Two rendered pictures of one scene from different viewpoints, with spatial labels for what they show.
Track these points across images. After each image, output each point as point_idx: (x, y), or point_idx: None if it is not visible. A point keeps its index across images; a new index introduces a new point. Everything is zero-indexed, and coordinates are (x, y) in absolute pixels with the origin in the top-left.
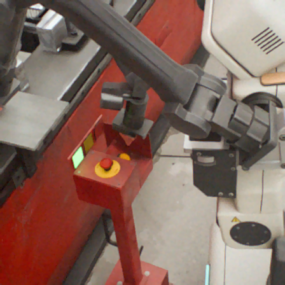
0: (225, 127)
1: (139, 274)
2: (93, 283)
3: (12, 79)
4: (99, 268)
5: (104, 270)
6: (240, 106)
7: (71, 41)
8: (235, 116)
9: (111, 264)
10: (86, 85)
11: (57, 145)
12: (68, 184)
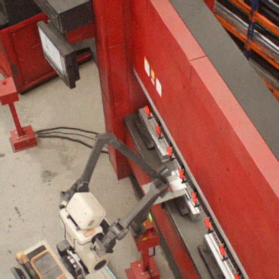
0: (71, 185)
1: (142, 267)
2: (165, 266)
3: None
4: (169, 273)
5: (167, 274)
6: (71, 190)
7: (200, 246)
8: (70, 187)
9: (167, 278)
10: (184, 247)
11: (171, 225)
12: (170, 237)
